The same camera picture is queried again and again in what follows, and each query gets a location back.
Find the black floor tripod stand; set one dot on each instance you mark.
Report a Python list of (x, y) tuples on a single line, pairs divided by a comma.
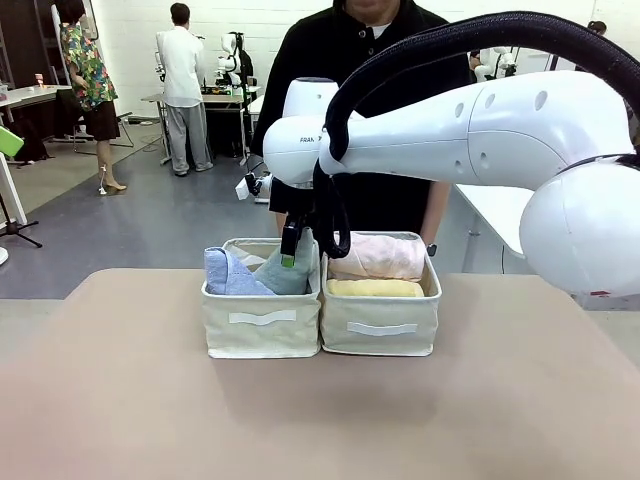
[(17, 225)]

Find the smartwatch with blue band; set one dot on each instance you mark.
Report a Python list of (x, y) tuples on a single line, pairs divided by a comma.
[(431, 249)]

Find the yellow towel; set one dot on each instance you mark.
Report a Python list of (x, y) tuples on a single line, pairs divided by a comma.
[(375, 288)]

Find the white side table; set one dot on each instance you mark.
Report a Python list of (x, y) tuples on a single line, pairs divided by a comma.
[(490, 220)]

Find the cream fabric storage bin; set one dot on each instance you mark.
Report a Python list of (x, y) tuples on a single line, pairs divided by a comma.
[(260, 325), (380, 325)]

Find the person's left forearm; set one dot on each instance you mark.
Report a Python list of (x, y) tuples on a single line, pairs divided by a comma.
[(436, 210)]

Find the pink towel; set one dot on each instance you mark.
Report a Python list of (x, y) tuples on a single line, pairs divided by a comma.
[(380, 255)]

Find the light blue triangle towel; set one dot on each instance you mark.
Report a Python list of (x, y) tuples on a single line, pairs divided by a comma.
[(287, 280)]

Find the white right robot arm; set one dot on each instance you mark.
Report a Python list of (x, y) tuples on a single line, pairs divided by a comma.
[(500, 135)]

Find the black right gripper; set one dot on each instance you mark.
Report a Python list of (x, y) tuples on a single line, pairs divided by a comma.
[(302, 220)]

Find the green flat panel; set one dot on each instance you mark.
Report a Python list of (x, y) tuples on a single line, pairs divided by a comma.
[(10, 142)]

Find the man in white shirt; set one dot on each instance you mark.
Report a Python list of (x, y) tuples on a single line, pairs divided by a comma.
[(185, 85)]

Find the white background humanoid robot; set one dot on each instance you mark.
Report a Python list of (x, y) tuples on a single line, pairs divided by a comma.
[(231, 60)]

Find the lavender triangle towel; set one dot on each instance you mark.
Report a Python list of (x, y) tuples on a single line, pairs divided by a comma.
[(225, 275)]

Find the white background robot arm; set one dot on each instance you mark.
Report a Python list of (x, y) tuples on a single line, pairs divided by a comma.
[(492, 62)]

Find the person torso black polo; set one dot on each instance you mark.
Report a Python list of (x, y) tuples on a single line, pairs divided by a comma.
[(310, 65)]

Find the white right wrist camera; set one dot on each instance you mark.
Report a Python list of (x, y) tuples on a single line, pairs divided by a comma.
[(252, 186)]

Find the woman in floral shirt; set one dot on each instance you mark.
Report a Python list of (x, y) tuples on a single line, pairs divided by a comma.
[(90, 80)]

